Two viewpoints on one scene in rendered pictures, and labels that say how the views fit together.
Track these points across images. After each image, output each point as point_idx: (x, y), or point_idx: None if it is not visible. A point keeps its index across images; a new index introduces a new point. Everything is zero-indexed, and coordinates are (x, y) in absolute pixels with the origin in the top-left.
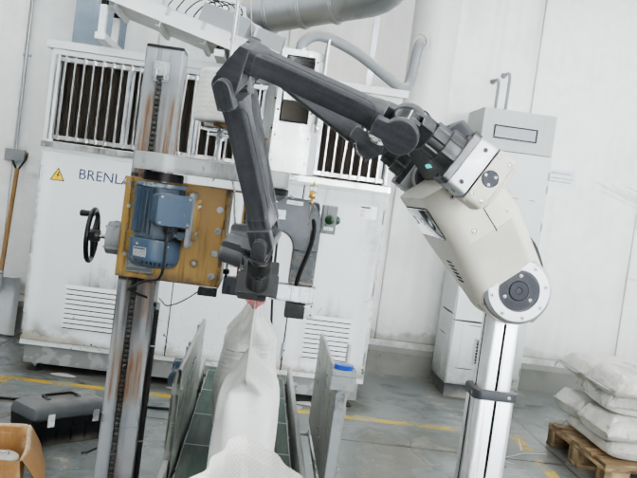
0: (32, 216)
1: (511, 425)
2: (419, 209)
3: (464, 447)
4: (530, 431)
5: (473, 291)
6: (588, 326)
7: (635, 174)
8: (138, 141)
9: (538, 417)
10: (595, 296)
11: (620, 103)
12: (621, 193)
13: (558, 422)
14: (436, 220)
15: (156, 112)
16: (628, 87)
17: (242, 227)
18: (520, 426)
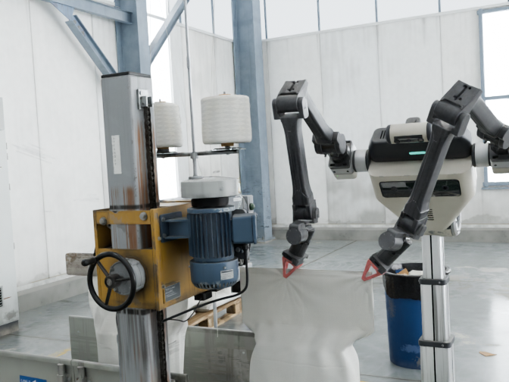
0: None
1: (53, 342)
2: None
3: (438, 316)
4: (70, 340)
5: (447, 223)
6: (29, 254)
7: (34, 134)
8: (138, 173)
9: (51, 330)
10: (29, 230)
11: (15, 82)
12: (29, 150)
13: (67, 327)
14: (463, 185)
15: (145, 140)
16: (17, 70)
17: (301, 225)
18: (58, 340)
